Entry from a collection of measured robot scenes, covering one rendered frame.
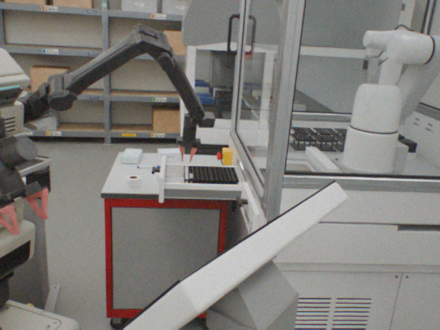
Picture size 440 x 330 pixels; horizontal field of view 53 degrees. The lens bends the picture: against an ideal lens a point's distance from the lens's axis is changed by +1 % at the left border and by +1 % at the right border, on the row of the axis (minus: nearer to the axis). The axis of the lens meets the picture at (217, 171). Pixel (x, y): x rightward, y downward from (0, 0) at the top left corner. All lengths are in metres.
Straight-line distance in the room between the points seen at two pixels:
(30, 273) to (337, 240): 1.59
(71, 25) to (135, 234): 4.11
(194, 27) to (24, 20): 3.67
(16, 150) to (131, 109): 4.88
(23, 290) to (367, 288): 1.69
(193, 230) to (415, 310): 0.98
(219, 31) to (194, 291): 2.10
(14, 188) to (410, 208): 1.13
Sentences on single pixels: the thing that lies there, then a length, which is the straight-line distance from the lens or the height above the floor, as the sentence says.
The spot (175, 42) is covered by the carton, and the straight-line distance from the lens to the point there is 5.46.
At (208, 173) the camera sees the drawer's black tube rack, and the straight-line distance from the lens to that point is 1.86.
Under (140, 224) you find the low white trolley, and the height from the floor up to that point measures 0.60.
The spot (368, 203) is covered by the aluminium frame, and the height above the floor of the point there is 1.01.
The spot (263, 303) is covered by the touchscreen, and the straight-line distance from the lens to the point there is 0.83.
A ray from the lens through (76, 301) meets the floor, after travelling 2.66.
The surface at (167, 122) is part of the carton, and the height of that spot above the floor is 0.27.
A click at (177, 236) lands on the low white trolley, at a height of 0.54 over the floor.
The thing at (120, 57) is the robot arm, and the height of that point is 1.38.
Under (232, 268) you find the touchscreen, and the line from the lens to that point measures 0.64.
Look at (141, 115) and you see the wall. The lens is 5.98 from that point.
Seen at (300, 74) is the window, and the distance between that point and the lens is 1.27.
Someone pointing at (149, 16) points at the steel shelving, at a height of 1.50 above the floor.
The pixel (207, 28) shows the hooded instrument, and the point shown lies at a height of 1.46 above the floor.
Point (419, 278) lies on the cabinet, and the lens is 1.66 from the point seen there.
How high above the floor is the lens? 1.51
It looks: 19 degrees down
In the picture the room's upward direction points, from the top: 4 degrees clockwise
